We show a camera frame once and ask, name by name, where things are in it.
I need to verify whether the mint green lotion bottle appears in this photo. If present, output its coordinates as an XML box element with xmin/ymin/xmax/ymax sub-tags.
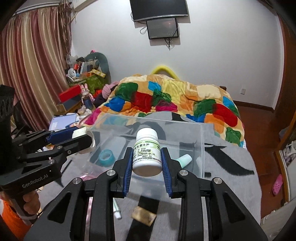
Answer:
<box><xmin>177</xmin><ymin>154</ymin><xmax>192</xmax><ymax>168</ymax></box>

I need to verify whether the white bandage roll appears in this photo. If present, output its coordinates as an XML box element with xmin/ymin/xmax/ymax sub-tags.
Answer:
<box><xmin>72</xmin><ymin>127</ymin><xmax>95</xmax><ymax>148</ymax></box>

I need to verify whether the blue tape roll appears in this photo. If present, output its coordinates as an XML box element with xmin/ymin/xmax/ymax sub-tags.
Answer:
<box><xmin>96</xmin><ymin>149</ymin><xmax>115</xmax><ymax>167</ymax></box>

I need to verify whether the white medicine bottle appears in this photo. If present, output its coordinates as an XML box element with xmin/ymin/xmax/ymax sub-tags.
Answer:
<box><xmin>132</xmin><ymin>128</ymin><xmax>162</xmax><ymax>177</ymax></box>

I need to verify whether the white green ointment tube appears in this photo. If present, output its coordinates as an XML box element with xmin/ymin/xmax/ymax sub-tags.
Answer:
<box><xmin>113</xmin><ymin>198</ymin><xmax>122</xmax><ymax>219</ymax></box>

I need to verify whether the tan wooden block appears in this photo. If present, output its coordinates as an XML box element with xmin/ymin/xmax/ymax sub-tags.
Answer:
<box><xmin>131</xmin><ymin>206</ymin><xmax>157</xmax><ymax>227</ymax></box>

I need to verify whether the left hand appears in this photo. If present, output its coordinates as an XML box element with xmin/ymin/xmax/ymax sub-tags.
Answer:
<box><xmin>0</xmin><ymin>190</ymin><xmax>41</xmax><ymax>216</ymax></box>

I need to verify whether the blue white book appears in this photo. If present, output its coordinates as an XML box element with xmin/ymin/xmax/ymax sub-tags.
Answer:
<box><xmin>49</xmin><ymin>113</ymin><xmax>78</xmax><ymax>131</ymax></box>

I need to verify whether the clear plastic storage box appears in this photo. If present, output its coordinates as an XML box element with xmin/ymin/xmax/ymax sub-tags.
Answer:
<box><xmin>74</xmin><ymin>112</ymin><xmax>204</xmax><ymax>178</ymax></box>

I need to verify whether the pink rabbit toy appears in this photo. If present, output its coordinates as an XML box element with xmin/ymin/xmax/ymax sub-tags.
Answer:
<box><xmin>80</xmin><ymin>83</ymin><xmax>94</xmax><ymax>110</ymax></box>

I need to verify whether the grey black patterned blanket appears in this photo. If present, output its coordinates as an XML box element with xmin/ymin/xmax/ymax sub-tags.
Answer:
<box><xmin>34</xmin><ymin>123</ymin><xmax>266</xmax><ymax>240</ymax></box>

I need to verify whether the red box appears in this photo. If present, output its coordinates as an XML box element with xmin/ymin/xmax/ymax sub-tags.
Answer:
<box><xmin>58</xmin><ymin>84</ymin><xmax>81</xmax><ymax>102</ymax></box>

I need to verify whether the pink knit hat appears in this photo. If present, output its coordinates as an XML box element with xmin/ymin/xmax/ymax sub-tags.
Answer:
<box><xmin>101</xmin><ymin>81</ymin><xmax>119</xmax><ymax>99</ymax></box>

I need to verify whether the colourful patchwork quilt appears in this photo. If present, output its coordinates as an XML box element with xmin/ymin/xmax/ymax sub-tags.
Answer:
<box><xmin>83</xmin><ymin>74</ymin><xmax>245</xmax><ymax>147</ymax></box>

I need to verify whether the grey green chair back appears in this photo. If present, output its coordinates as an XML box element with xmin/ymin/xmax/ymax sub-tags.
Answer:
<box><xmin>85</xmin><ymin>52</ymin><xmax>111</xmax><ymax>83</ymax></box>

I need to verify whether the pink striped curtain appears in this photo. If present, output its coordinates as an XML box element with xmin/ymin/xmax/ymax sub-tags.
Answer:
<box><xmin>1</xmin><ymin>1</ymin><xmax>72</xmax><ymax>130</ymax></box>

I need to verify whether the yellow pillow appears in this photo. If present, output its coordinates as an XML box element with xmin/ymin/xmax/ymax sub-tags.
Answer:
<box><xmin>151</xmin><ymin>65</ymin><xmax>179</xmax><ymax>80</ymax></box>

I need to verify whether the pink slipper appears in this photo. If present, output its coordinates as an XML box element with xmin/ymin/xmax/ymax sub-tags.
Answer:
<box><xmin>272</xmin><ymin>174</ymin><xmax>283</xmax><ymax>196</ymax></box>

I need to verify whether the wooden door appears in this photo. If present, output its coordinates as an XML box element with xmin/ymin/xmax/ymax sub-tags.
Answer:
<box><xmin>275</xmin><ymin>18</ymin><xmax>295</xmax><ymax>150</ymax></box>

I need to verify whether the wall power socket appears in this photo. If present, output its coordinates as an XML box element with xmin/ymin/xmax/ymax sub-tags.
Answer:
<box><xmin>240</xmin><ymin>88</ymin><xmax>246</xmax><ymax>95</ymax></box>

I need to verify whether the small black wall monitor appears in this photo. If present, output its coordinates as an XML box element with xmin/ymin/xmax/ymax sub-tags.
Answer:
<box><xmin>146</xmin><ymin>18</ymin><xmax>179</xmax><ymax>40</ymax></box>

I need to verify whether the large black wall television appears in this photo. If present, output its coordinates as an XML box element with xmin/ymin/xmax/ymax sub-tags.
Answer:
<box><xmin>130</xmin><ymin>0</ymin><xmax>189</xmax><ymax>22</ymax></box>

